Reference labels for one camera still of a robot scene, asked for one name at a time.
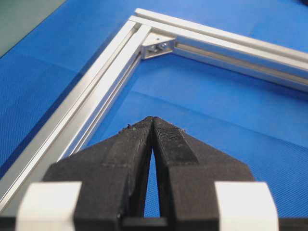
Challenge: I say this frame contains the aluminium corner bracket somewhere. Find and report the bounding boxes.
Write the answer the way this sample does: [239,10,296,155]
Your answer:
[141,32,175,60]

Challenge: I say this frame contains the aluminium extrusion rail far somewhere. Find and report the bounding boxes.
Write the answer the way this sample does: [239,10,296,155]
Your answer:
[130,8,308,91]

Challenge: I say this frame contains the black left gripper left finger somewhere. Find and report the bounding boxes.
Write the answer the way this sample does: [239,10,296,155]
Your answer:
[15,115,154,231]

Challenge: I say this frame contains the aluminium extrusion rail left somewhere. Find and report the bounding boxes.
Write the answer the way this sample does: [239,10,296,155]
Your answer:
[0,20,152,216]

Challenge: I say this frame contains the blue table mat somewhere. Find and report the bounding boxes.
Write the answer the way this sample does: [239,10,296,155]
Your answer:
[0,0,308,217]

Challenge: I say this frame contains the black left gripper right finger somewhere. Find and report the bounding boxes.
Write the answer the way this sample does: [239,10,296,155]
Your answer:
[153,115,280,231]

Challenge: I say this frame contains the aluminium extrusion rail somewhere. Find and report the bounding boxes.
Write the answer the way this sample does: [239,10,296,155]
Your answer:
[130,8,308,91]
[0,20,152,216]

